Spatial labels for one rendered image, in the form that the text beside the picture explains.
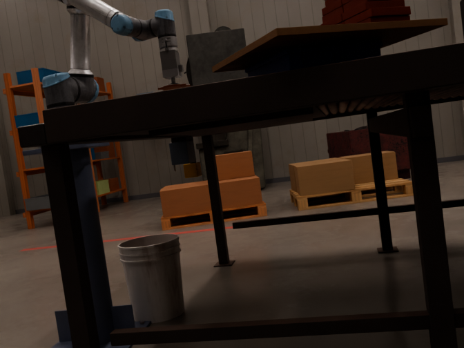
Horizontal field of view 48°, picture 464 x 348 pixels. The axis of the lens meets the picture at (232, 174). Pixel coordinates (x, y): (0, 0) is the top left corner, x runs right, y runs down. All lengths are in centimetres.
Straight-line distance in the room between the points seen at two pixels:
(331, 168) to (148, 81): 478
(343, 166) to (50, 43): 636
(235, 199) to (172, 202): 63
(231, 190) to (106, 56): 501
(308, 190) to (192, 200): 119
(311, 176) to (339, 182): 30
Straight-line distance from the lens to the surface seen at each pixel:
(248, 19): 912
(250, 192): 528
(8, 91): 750
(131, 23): 213
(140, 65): 942
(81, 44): 244
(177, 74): 212
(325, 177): 539
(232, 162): 559
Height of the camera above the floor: 79
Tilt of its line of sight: 4 degrees down
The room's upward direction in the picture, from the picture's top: 8 degrees counter-clockwise
